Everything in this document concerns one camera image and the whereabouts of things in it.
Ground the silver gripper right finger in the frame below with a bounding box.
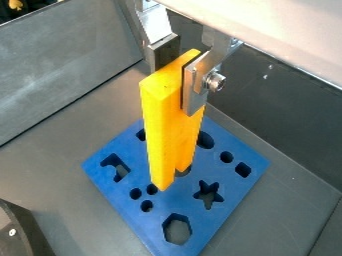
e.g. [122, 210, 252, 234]
[181, 26, 243, 116]

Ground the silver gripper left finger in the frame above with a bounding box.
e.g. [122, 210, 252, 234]
[134, 0, 180, 72]

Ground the yellow double-square peg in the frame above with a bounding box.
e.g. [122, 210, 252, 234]
[138, 49, 204, 191]

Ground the blue shape-sorting board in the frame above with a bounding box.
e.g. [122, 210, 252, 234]
[81, 118, 268, 256]

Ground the black cylindrical holder block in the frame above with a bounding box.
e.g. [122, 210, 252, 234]
[0, 199, 56, 256]

